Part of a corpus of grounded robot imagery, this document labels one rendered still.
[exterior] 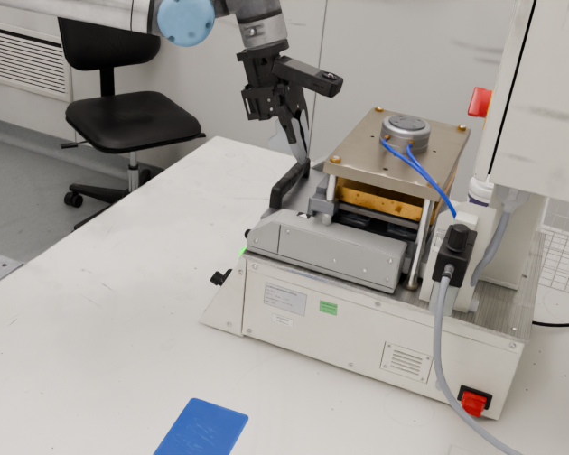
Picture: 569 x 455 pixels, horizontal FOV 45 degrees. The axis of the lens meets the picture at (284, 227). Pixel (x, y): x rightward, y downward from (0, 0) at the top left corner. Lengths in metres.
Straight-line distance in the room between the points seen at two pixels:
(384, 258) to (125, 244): 0.63
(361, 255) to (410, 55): 1.63
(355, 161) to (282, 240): 0.17
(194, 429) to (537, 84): 0.68
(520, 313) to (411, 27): 1.65
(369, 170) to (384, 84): 1.66
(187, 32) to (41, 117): 2.67
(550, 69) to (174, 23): 0.49
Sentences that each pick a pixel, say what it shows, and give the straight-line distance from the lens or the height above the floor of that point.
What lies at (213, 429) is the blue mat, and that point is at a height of 0.75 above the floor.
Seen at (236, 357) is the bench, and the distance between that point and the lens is 1.21.
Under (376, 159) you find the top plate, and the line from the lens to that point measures 1.08.
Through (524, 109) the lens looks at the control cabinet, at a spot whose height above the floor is 1.26.
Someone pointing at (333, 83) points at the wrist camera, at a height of 1.19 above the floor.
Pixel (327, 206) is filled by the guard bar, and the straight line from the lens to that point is 1.08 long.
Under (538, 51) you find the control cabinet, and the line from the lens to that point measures 0.92.
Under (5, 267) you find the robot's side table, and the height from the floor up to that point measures 0.75.
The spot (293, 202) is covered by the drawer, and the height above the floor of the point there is 0.97.
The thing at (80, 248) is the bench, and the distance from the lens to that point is 1.49.
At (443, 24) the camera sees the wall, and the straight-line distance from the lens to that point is 2.59.
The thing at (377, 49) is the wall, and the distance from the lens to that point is 2.66.
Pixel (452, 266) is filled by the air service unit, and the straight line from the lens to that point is 0.92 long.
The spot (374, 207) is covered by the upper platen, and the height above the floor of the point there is 1.04.
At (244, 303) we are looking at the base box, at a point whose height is 0.83.
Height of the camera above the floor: 1.55
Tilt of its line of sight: 31 degrees down
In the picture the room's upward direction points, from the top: 6 degrees clockwise
